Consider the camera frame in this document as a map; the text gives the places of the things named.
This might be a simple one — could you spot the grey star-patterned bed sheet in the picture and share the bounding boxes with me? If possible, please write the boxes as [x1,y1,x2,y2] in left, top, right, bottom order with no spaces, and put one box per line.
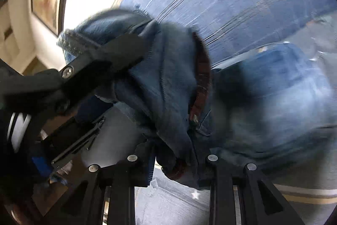
[86,13,336,224]

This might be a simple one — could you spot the light blue denim jeans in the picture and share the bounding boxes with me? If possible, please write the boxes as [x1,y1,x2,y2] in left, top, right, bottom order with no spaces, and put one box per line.
[58,9,336,186]

